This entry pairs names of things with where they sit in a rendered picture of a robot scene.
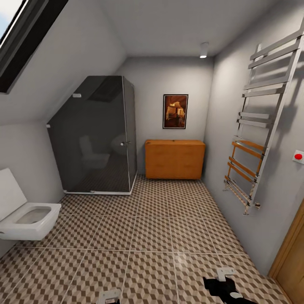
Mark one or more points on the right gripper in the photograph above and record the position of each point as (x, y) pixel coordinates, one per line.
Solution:
(215, 286)

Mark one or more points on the downlight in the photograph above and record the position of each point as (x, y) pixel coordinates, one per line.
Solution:
(204, 50)

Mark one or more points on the cabinet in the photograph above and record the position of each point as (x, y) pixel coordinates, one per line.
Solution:
(174, 159)

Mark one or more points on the picture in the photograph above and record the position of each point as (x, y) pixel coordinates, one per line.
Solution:
(175, 111)

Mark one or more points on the toilet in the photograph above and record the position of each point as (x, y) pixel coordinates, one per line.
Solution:
(20, 220)

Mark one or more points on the fixed window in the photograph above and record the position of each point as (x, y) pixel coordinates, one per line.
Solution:
(23, 25)

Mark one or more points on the towel rack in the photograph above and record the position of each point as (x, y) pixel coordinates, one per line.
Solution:
(260, 57)

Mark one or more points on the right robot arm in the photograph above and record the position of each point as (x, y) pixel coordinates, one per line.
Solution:
(224, 287)

